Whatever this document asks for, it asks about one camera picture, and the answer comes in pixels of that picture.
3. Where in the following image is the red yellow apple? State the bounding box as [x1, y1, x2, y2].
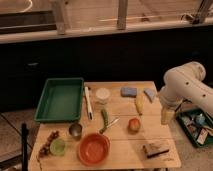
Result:
[128, 118, 141, 132]

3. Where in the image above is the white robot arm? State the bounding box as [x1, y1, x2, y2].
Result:
[159, 62, 213, 125]

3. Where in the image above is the white paper cup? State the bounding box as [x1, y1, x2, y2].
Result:
[96, 88, 110, 104]

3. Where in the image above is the metal measuring cup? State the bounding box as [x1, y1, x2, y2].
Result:
[69, 123, 82, 139]

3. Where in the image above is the small green cup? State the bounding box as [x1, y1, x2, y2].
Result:
[50, 138, 65, 156]

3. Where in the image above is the blue grey cloth piece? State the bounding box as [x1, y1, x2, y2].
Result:
[144, 88, 156, 102]

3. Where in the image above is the green bin with items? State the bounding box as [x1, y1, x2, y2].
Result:
[176, 108, 213, 148]

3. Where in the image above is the yellow banana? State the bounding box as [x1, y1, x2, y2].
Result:
[135, 94, 143, 115]

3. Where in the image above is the brown block with black bar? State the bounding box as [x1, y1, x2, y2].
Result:
[143, 141, 170, 158]

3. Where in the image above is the blue sponge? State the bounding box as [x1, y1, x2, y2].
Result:
[121, 87, 137, 97]

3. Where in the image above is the orange plastic bowl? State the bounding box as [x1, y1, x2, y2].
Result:
[77, 133, 110, 166]

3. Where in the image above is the green plastic tray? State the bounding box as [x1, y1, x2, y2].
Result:
[35, 78, 84, 123]

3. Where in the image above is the bunch of red grapes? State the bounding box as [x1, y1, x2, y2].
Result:
[38, 131, 59, 158]

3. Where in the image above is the black chair post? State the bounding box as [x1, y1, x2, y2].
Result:
[21, 123, 28, 171]

